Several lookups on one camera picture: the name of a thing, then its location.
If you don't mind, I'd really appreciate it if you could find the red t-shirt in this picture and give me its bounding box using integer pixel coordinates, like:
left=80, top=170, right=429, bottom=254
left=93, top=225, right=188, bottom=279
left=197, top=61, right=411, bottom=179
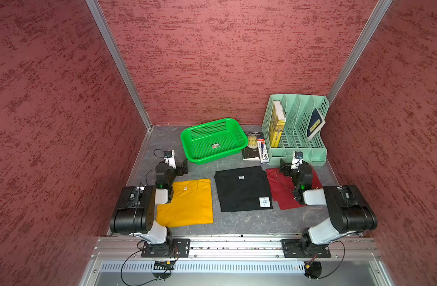
left=266, top=167, right=326, bottom=210

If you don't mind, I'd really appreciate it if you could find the green plastic basket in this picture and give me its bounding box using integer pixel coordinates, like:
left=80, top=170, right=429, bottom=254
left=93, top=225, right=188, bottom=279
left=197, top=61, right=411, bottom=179
left=180, top=118, right=248, bottom=165

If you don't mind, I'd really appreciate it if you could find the yellow t-shirt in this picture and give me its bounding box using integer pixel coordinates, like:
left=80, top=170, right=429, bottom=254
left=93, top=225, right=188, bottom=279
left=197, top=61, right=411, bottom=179
left=156, top=179, right=214, bottom=228

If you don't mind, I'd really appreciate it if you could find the black t-shirt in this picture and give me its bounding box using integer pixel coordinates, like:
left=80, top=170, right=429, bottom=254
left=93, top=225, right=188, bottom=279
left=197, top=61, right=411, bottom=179
left=214, top=166, right=273, bottom=213

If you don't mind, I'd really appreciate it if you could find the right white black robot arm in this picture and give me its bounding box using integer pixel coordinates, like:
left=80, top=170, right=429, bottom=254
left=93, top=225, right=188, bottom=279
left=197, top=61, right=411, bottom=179
left=279, top=161, right=378, bottom=250

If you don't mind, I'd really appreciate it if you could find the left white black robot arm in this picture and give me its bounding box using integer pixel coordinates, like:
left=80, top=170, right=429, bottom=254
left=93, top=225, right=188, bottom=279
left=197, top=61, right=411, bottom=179
left=110, top=159, right=189, bottom=252

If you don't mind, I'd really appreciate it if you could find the white red pen box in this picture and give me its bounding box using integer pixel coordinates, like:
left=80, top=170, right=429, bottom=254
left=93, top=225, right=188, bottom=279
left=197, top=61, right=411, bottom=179
left=257, top=138, right=270, bottom=164

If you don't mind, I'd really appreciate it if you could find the dark paperback book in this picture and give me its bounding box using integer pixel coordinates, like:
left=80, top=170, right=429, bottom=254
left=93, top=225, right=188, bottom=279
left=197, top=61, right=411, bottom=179
left=242, top=132, right=264, bottom=161

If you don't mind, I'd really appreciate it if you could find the mint green file organizer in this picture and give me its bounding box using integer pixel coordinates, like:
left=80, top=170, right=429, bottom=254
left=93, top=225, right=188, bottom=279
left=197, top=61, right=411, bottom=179
left=261, top=94, right=329, bottom=167

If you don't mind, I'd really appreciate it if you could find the yellow book in organizer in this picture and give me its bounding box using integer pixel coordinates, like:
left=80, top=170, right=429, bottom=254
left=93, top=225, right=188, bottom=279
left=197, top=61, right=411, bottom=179
left=269, top=101, right=286, bottom=148

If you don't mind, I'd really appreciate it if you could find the dark blue book in organizer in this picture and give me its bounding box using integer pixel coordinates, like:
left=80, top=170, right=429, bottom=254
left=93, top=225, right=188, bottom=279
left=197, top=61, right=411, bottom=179
left=307, top=108, right=326, bottom=141

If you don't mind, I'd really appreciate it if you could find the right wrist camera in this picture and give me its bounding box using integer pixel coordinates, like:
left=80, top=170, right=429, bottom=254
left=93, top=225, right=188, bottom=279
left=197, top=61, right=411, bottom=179
left=291, top=151, right=304, bottom=169

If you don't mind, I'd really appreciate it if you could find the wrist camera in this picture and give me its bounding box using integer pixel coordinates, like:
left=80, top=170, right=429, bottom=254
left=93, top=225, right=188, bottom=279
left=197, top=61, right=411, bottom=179
left=291, top=151, right=304, bottom=169
left=164, top=150, right=176, bottom=169

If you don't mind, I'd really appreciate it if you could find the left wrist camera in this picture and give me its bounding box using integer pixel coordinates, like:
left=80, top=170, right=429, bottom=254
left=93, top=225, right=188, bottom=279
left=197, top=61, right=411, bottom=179
left=164, top=150, right=176, bottom=169

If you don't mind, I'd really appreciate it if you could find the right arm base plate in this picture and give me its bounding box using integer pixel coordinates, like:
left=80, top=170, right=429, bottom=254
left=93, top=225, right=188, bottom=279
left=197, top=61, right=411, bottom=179
left=280, top=238, right=331, bottom=259

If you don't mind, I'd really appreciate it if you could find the right black power cable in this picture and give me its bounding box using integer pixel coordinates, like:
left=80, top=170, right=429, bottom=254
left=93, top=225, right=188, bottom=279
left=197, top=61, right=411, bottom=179
left=304, top=240, right=346, bottom=280

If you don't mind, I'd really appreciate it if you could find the black power cable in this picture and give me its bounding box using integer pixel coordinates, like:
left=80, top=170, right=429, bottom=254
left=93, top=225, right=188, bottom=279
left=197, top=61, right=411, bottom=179
left=120, top=246, right=176, bottom=286
left=304, top=240, right=346, bottom=280

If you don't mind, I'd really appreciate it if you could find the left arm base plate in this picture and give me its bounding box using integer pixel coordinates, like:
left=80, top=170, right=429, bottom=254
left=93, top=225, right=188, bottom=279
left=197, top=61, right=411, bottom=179
left=141, top=238, right=191, bottom=259

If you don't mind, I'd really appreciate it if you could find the left black power cable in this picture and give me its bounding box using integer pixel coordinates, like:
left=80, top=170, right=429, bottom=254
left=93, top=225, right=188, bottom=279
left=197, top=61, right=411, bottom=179
left=120, top=246, right=176, bottom=286

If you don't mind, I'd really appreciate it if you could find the aluminium front rail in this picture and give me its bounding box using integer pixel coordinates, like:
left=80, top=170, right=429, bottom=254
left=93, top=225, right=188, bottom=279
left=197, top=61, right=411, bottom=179
left=91, top=234, right=383, bottom=261

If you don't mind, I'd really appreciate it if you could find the left aluminium corner post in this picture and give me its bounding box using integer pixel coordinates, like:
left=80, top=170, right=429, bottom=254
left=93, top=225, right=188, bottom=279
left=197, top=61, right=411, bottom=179
left=86, top=0, right=152, bottom=132

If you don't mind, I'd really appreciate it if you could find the aluminium corner post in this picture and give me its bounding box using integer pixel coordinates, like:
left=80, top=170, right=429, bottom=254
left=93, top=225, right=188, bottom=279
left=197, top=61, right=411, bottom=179
left=327, top=0, right=393, bottom=104
left=86, top=0, right=152, bottom=132

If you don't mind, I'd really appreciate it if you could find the right aluminium corner post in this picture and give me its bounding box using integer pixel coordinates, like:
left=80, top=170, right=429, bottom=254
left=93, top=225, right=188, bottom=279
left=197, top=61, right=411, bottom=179
left=327, top=0, right=393, bottom=104

